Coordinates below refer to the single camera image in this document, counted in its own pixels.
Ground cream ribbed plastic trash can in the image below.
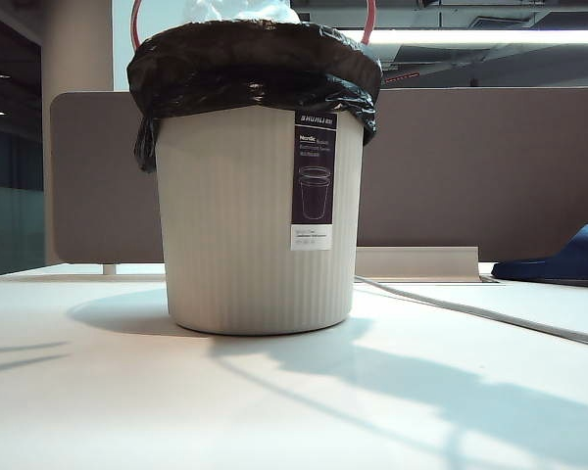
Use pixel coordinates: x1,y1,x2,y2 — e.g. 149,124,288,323
156,105,367,337

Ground dark product label sticker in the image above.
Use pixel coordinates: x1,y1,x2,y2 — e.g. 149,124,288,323
291,111,339,252

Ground black garbage bag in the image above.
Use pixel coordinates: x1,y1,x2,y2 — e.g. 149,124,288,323
126,20,383,173

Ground rounded-corner desk divider panel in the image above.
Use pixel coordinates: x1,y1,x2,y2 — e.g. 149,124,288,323
49,92,166,266

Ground pink ring lid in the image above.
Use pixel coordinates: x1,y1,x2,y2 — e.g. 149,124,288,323
129,0,376,50

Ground ceiling light strip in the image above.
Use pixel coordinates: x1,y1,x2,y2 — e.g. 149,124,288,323
367,29,588,46

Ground long desk divider panel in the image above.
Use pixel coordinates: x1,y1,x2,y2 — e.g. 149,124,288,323
358,87,588,264

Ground white cable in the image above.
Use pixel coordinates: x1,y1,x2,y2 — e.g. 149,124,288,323
355,274,588,350

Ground navy blue slipper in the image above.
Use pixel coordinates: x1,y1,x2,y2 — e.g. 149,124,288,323
489,224,588,290

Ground white crumpled plastic trash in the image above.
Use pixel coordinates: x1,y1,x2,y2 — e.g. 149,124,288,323
183,0,301,24

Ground beige cable trunking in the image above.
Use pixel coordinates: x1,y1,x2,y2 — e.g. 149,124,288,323
356,247,480,284

